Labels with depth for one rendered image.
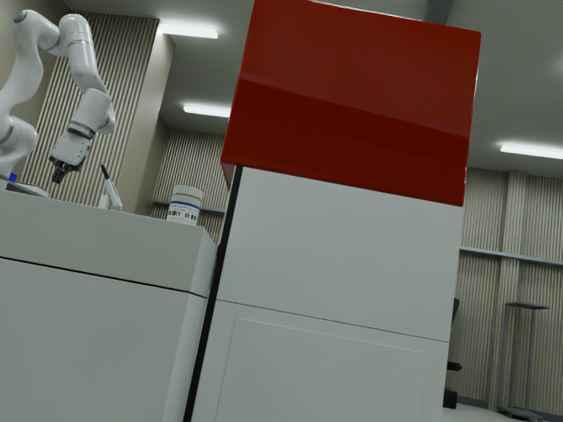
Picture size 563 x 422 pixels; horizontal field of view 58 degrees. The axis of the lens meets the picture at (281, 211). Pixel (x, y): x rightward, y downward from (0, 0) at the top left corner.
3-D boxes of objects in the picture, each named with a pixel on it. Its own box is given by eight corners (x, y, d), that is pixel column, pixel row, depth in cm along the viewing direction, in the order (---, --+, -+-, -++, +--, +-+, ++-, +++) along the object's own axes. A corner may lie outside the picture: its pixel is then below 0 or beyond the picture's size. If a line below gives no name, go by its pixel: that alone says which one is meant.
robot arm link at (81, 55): (86, 71, 190) (98, 140, 180) (61, 45, 175) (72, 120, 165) (108, 63, 189) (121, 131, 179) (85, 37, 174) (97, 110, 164)
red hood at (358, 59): (395, 244, 231) (410, 124, 244) (463, 207, 152) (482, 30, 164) (233, 215, 231) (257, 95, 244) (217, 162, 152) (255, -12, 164)
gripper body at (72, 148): (97, 142, 171) (83, 172, 169) (70, 131, 172) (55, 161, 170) (90, 134, 164) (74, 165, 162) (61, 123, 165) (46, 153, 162)
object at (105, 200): (116, 229, 145) (128, 184, 148) (113, 226, 142) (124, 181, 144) (95, 224, 145) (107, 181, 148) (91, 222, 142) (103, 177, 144)
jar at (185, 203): (196, 232, 123) (204, 195, 125) (193, 227, 116) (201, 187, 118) (167, 227, 123) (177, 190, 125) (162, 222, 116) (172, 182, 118)
